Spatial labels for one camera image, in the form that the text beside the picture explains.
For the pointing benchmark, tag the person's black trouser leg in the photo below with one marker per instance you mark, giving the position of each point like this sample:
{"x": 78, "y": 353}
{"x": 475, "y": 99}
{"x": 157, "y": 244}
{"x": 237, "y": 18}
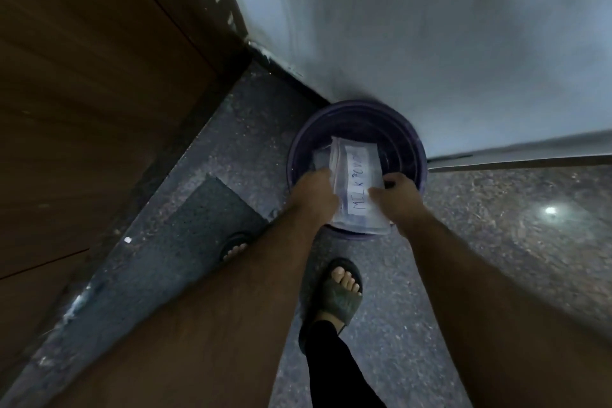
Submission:
{"x": 337, "y": 369}

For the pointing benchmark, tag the person's green sandal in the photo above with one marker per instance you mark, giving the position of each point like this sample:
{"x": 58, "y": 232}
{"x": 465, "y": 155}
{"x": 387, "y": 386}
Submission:
{"x": 337, "y": 300}
{"x": 234, "y": 246}

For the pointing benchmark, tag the person's right forearm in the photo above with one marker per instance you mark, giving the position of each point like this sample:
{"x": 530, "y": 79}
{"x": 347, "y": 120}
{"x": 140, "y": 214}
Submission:
{"x": 492, "y": 317}

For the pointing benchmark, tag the person's right green sandal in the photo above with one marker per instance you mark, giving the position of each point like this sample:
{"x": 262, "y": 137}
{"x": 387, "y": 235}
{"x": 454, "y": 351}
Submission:
{"x": 337, "y": 300}

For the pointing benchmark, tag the purple plastic bucket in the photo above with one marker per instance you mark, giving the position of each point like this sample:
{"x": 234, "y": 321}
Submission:
{"x": 356, "y": 144}

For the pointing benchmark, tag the dark grey floor mat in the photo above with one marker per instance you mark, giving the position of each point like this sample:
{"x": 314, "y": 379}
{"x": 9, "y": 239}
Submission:
{"x": 158, "y": 250}

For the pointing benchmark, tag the person's right hand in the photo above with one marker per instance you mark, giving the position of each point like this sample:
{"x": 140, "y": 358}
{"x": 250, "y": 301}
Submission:
{"x": 399, "y": 204}

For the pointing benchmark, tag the person's left fingers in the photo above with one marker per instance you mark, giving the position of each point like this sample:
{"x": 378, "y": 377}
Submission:
{"x": 319, "y": 175}

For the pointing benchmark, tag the brown wooden door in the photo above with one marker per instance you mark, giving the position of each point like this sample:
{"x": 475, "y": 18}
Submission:
{"x": 91, "y": 101}

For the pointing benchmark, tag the person's left forearm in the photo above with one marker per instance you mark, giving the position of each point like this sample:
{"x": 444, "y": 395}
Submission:
{"x": 201, "y": 317}

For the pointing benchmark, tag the person's left hand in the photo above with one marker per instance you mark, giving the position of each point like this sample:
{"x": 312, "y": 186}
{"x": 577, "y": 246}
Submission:
{"x": 313, "y": 197}

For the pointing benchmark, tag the clear plastic labelled bag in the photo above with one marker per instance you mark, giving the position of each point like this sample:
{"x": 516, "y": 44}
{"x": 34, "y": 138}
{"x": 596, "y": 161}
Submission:
{"x": 356, "y": 187}

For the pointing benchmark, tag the person's right fingers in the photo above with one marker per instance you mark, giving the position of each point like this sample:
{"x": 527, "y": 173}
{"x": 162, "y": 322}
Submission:
{"x": 388, "y": 181}

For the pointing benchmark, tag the person's left green sandal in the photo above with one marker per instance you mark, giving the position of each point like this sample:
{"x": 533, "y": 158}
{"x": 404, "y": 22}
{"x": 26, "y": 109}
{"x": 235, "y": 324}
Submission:
{"x": 234, "y": 246}

